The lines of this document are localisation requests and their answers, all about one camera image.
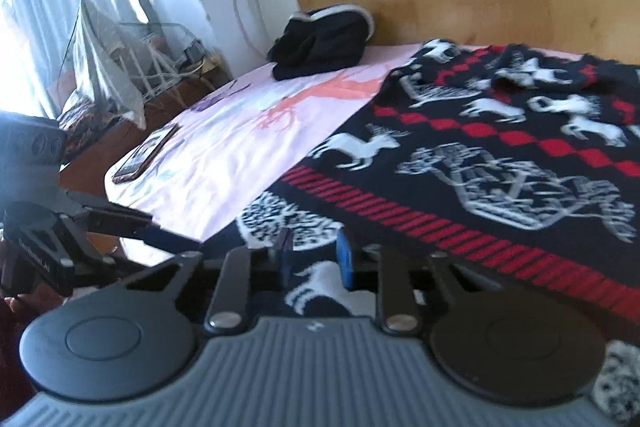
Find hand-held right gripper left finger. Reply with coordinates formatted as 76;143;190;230
126;228;295;334

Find navy red reindeer pattern sweater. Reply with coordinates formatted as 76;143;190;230
234;38;640;424

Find person's left hand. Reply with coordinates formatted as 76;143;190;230
5;292;68;310

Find smartphone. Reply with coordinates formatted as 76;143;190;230
112;123;180;186

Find folded black garment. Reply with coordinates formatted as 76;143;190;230
266;3;377;82

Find wooden nightstand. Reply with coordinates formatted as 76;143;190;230
57;52;233;202

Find white curtain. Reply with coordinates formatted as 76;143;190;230
0;0;178;120

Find white wire rack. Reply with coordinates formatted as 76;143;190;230
117;22;206;100

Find clear plastic bag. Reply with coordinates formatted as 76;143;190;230
59;0;151;130

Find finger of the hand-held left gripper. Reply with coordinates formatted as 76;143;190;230
125;224;203;258
62;189;153;238

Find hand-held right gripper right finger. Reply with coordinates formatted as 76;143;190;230
336;228;502;335

